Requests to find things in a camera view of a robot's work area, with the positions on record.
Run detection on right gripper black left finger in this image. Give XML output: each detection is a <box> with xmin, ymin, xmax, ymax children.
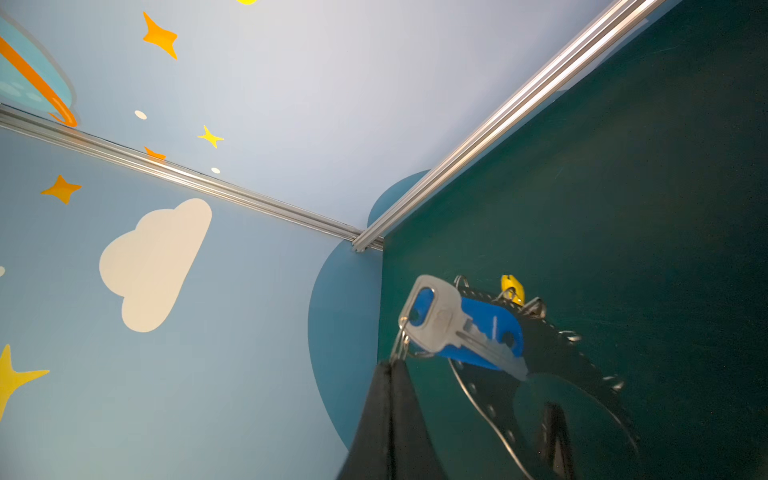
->
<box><xmin>337</xmin><ymin>361</ymin><xmax>392</xmax><ymax>480</ymax></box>

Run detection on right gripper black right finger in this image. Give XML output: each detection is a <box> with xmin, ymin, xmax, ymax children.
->
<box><xmin>391</xmin><ymin>360</ymin><xmax>447</xmax><ymax>480</ymax></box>

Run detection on grey ring-shaped metal plate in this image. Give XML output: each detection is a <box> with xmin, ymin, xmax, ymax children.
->
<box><xmin>450</xmin><ymin>275</ymin><xmax>647</xmax><ymax>479</ymax></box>

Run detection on blue key tag with key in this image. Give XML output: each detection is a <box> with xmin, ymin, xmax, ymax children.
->
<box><xmin>399</xmin><ymin>275</ymin><xmax>529</xmax><ymax>381</ymax></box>

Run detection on yellow key tag with ring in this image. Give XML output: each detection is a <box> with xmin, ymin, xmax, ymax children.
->
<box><xmin>496</xmin><ymin>275</ymin><xmax>526</xmax><ymax>307</ymax></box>

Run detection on green table mat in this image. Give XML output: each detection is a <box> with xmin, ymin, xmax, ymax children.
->
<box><xmin>378</xmin><ymin>1</ymin><xmax>767</xmax><ymax>479</ymax></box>

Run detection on aluminium frame left post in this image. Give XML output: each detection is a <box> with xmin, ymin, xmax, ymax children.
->
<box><xmin>1</xmin><ymin>104</ymin><xmax>362</xmax><ymax>242</ymax></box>

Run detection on aluminium frame back rail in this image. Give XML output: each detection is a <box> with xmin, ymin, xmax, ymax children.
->
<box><xmin>352</xmin><ymin>0</ymin><xmax>664</xmax><ymax>252</ymax></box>

